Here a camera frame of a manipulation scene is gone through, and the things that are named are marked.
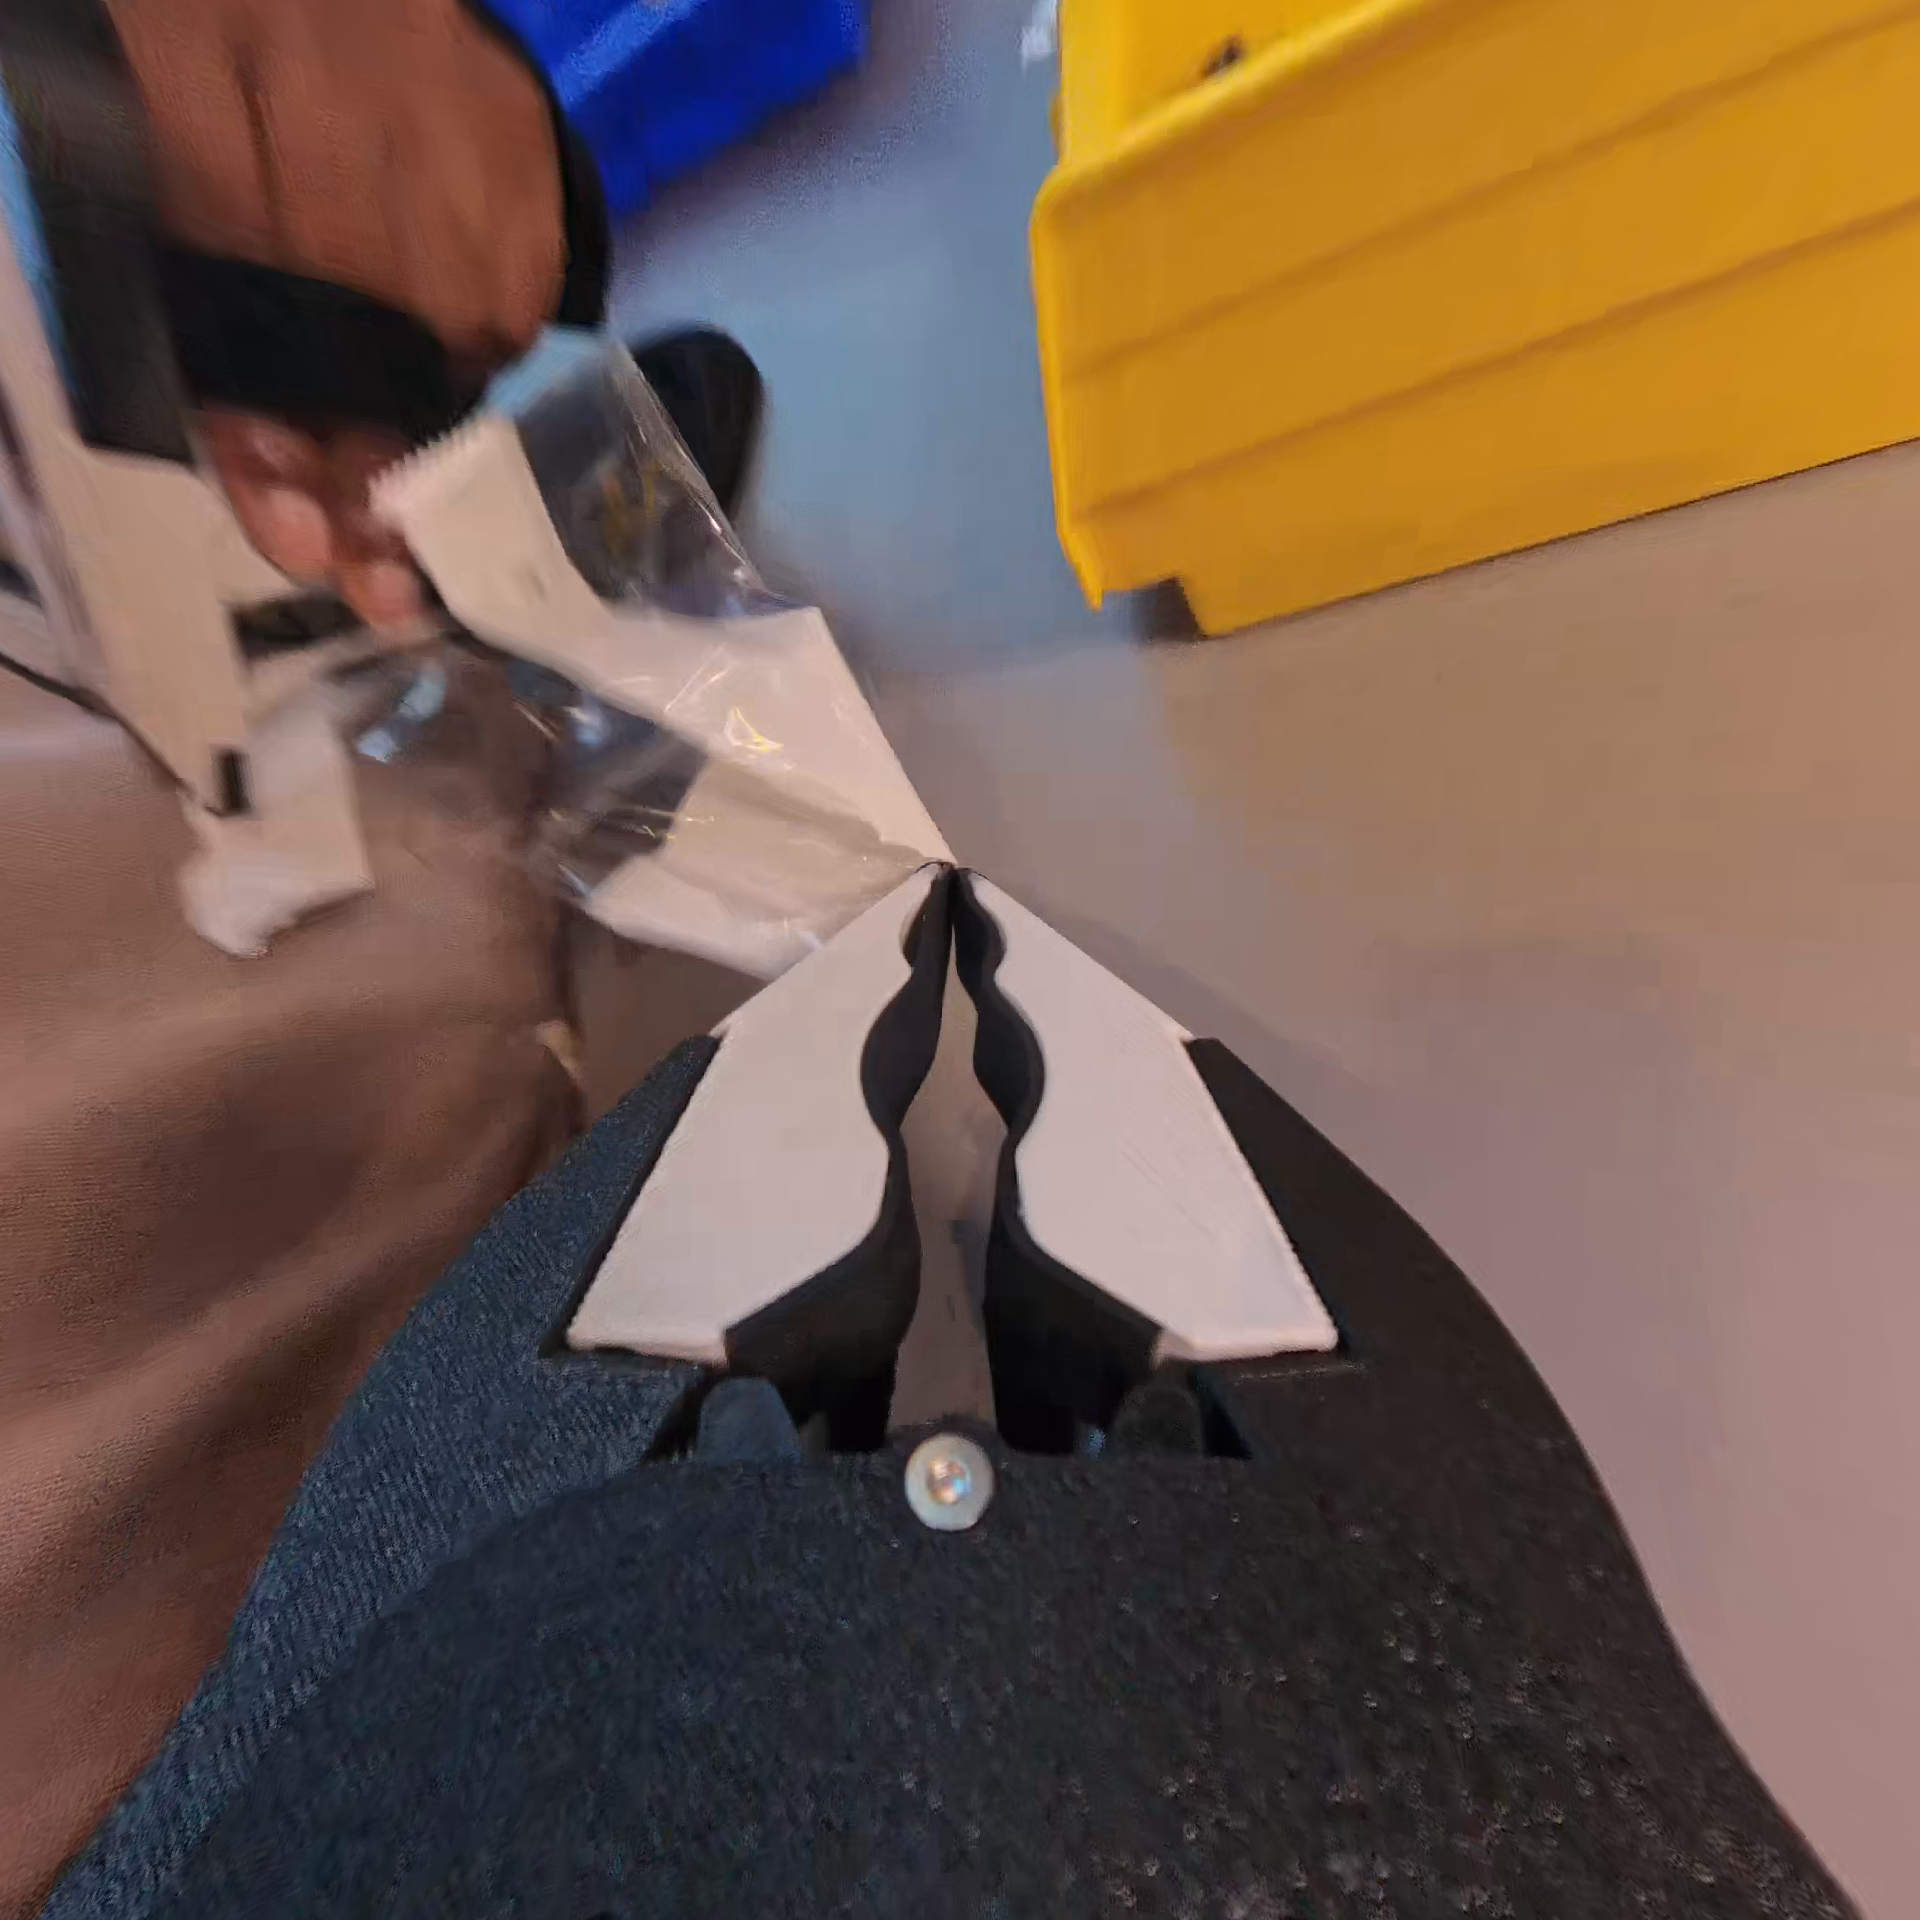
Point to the person's beige sweatshirt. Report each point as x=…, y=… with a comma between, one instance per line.
x=181, y=1260

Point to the person's left hand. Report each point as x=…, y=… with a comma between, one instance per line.
x=361, y=120

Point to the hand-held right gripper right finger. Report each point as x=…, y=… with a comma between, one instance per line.
x=1170, y=1186

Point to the large clear labelled bag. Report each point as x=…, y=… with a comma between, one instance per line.
x=780, y=720

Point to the yellow bin with grey parts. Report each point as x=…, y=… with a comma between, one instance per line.
x=1441, y=300

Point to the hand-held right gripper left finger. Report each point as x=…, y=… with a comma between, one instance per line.
x=751, y=1186

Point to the blue bin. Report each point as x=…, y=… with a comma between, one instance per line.
x=691, y=76

